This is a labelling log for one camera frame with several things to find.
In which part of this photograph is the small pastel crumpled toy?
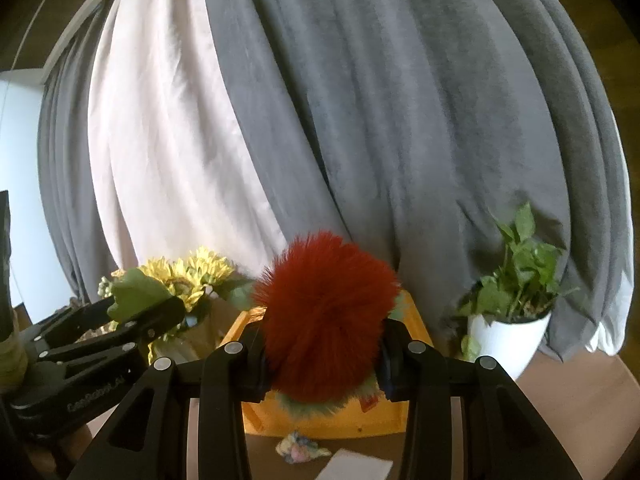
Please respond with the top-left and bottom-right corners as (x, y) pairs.
(274, 430), (332, 463)

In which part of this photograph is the orange plastic crate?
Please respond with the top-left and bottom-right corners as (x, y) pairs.
(220, 290), (436, 438)

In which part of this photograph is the white wardrobe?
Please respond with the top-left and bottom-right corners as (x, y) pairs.
(0, 69), (68, 311)

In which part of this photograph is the white folded cloth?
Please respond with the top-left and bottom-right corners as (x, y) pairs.
(312, 447), (393, 480)

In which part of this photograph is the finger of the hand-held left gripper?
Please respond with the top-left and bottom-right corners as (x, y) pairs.
(22, 300), (114, 344)
(39, 297), (187, 367)

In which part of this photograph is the red fluffy plush toy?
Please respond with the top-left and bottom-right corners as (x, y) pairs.
(252, 230), (403, 413)

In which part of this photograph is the person's left hand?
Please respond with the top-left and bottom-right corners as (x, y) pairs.
(27, 422), (93, 478)

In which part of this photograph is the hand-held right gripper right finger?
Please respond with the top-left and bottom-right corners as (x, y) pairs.
(377, 317), (576, 480)

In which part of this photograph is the wide grey curtain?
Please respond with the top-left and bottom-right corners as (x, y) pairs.
(200, 0), (636, 363)

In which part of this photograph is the sunflower bouquet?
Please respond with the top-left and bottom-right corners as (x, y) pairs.
(107, 245), (257, 346)

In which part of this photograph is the pale pink curtain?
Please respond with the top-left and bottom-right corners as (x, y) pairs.
(87, 0), (353, 281)

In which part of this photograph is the white potted green plant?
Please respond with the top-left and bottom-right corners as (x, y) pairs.
(452, 202), (581, 381)

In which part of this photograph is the white curtain track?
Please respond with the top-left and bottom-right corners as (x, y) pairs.
(42, 0), (151, 75)

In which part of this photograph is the narrow grey curtain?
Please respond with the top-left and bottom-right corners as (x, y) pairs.
(37, 0), (132, 302)

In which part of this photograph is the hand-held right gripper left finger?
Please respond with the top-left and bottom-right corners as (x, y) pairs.
(67, 327), (273, 480)

